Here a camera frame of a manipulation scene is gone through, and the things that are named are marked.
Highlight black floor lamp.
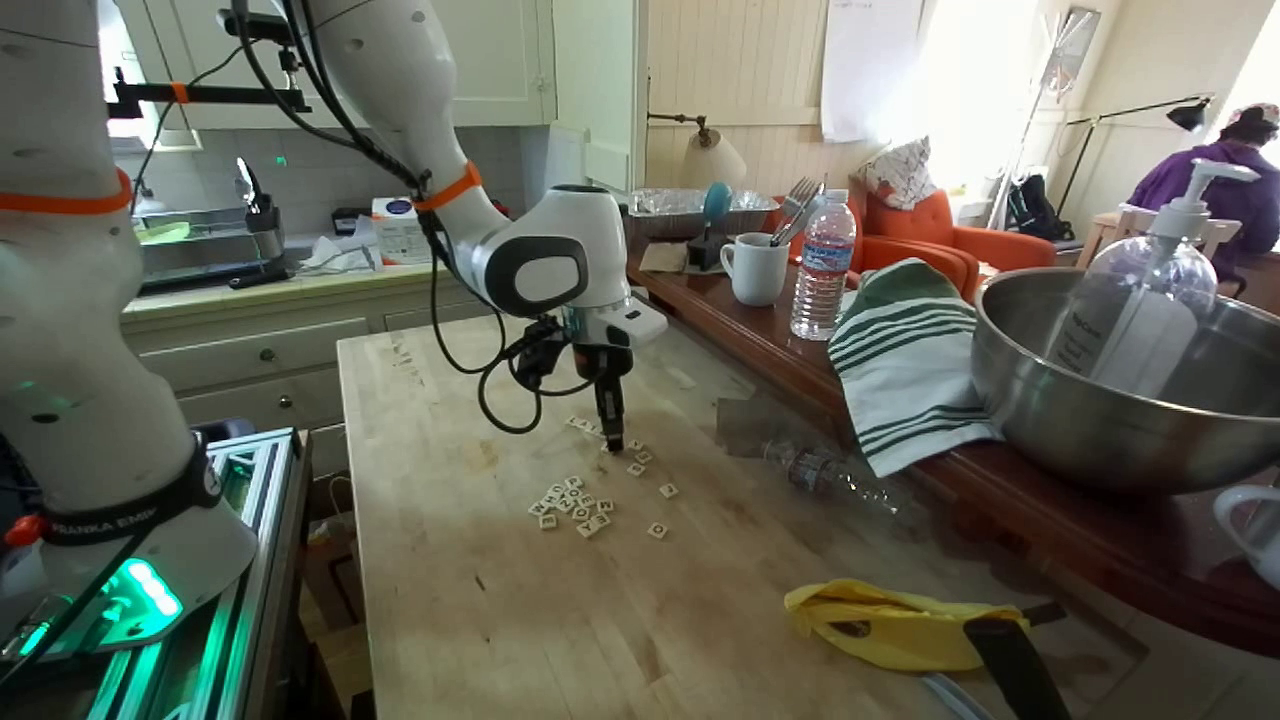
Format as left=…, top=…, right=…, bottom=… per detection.
left=1049, top=87, right=1216, bottom=223

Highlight cream shade table lamp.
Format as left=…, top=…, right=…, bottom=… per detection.
left=643, top=110, right=752, bottom=194

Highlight black handle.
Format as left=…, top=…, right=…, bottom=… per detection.
left=961, top=605, right=1081, bottom=720

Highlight aluminium rail frame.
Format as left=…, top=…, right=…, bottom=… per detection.
left=0, top=419, right=321, bottom=720

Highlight white hanging paper sheet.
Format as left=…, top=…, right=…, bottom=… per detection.
left=817, top=0, right=932, bottom=149

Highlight person in purple shirt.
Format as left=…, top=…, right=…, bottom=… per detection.
left=1122, top=99, right=1280, bottom=289

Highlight crumpled clear plastic wrap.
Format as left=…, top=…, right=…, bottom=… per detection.
left=775, top=439, right=905, bottom=520

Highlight black backpack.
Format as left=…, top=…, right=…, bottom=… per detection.
left=1002, top=174, right=1072, bottom=249

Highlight clear pump sanitizer bottle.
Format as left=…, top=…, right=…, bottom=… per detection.
left=1040, top=154, right=1263, bottom=401

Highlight white roll blue label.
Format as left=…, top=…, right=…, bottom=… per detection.
left=367, top=194, right=427, bottom=265

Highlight orange sofa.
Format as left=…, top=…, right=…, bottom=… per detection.
left=844, top=175, right=1062, bottom=303

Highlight white ceramic mug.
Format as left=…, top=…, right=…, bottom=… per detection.
left=717, top=229, right=794, bottom=313
left=1207, top=480, right=1280, bottom=593

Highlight black block stand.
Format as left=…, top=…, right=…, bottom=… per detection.
left=684, top=216, right=726, bottom=279

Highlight white drawer cabinet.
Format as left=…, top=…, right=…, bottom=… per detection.
left=112, top=258, right=489, bottom=436

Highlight clear plastic water bottle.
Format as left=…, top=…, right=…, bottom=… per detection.
left=783, top=183, right=865, bottom=349

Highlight patterned cushion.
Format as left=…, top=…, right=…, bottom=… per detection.
left=858, top=132, right=938, bottom=214

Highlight stainless steel mixing bowl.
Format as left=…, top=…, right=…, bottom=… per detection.
left=966, top=265, right=1280, bottom=502

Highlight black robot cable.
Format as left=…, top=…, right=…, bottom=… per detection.
left=214, top=0, right=601, bottom=439

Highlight dark brown wooden table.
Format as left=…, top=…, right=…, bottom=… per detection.
left=636, top=258, right=1280, bottom=664

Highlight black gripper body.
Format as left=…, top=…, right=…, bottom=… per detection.
left=572, top=336, right=639, bottom=388

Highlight yellow banana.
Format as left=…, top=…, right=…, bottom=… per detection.
left=778, top=571, right=1040, bottom=681

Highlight black mount rod orange ties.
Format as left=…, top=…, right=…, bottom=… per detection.
left=109, top=72, right=321, bottom=121

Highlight green striped white towel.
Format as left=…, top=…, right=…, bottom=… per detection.
left=825, top=251, right=1009, bottom=486

